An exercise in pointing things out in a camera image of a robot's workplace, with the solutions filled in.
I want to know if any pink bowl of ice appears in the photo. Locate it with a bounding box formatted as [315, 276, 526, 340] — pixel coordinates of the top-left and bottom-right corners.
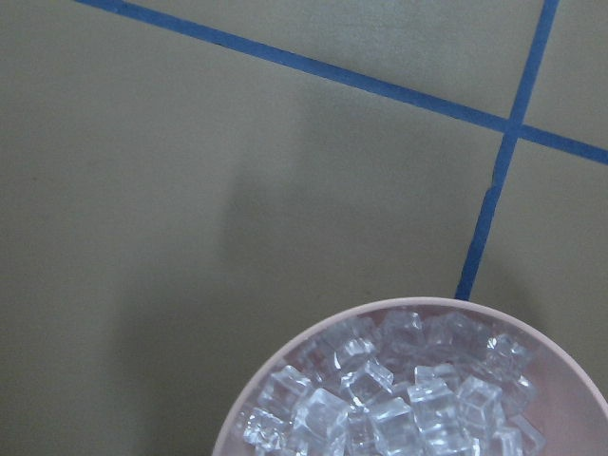
[213, 297, 607, 455]

